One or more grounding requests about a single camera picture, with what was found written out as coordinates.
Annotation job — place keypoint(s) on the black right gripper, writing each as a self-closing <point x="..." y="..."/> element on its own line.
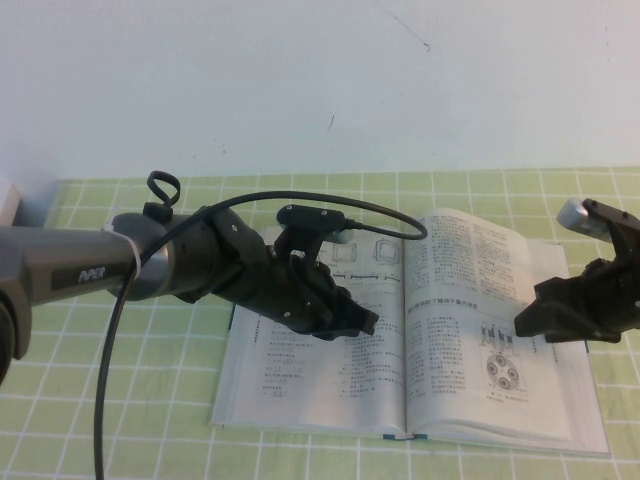
<point x="595" y="305"/>

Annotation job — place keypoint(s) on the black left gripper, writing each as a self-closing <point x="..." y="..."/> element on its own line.
<point x="290" y="300"/>

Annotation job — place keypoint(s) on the textbook with diagrams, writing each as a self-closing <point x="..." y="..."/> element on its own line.
<point x="450" y="310"/>

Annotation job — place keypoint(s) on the green white checked tablecloth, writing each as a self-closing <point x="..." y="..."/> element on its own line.
<point x="150" y="390"/>

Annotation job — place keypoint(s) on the white zip tie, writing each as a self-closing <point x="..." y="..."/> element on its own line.
<point x="131" y="250"/>

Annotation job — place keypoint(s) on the white box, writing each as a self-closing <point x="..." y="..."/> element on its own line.
<point x="9" y="205"/>

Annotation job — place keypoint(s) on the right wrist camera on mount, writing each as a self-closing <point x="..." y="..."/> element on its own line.
<point x="582" y="220"/>

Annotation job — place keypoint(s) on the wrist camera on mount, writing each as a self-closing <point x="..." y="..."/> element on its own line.
<point x="582" y="220"/>
<point x="310" y="217"/>

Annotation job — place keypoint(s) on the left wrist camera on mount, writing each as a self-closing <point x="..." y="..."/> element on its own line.
<point x="310" y="217"/>

